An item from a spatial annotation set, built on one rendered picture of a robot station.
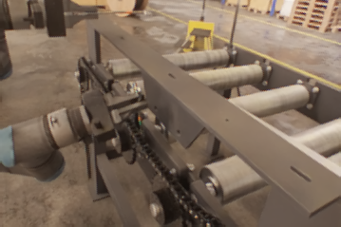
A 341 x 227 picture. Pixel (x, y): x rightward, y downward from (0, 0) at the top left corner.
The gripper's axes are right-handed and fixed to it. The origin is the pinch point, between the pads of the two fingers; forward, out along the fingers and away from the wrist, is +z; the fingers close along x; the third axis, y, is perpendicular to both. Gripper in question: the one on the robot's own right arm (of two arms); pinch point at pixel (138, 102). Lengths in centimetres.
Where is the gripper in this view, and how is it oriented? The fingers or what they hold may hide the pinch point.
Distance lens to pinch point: 69.3
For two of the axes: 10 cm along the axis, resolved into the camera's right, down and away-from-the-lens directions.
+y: 0.4, -5.7, -8.2
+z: 9.1, -3.2, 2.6
